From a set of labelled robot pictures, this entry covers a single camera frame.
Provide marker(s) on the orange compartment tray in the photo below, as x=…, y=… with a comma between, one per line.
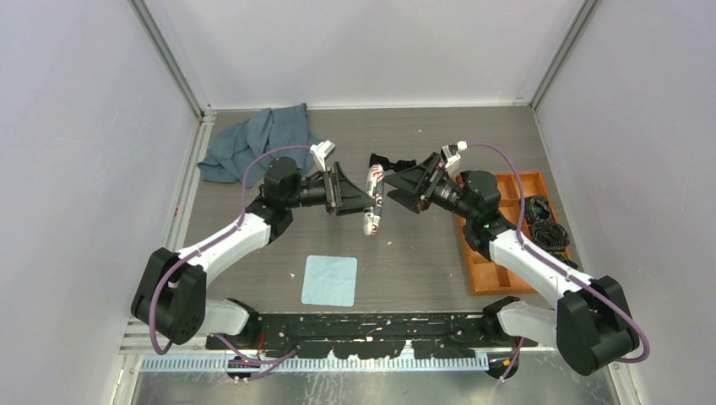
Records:
x=500, y=256

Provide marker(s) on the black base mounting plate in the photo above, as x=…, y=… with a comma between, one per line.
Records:
x=363, y=335

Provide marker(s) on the crumpled grey-blue cloth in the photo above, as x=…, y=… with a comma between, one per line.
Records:
x=237, y=146

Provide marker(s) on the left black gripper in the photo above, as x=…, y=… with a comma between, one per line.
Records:
x=350, y=198

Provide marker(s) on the camouflage rolled belt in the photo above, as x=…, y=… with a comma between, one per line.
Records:
x=538, y=208

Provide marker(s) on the white slotted cable duct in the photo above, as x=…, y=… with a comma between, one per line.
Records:
x=220, y=362

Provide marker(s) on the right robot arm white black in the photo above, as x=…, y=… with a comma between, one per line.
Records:
x=589, y=322

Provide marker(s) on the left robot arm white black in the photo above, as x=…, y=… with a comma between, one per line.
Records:
x=172, y=294

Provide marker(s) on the light blue cleaning cloth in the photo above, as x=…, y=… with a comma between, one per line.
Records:
x=329, y=280

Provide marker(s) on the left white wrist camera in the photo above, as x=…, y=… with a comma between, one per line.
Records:
x=321, y=152

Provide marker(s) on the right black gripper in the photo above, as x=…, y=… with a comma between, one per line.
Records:
x=414, y=179

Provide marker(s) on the black sunglasses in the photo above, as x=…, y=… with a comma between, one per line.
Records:
x=387, y=164

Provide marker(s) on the dark braided rolled belt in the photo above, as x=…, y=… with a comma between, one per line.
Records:
x=550, y=236

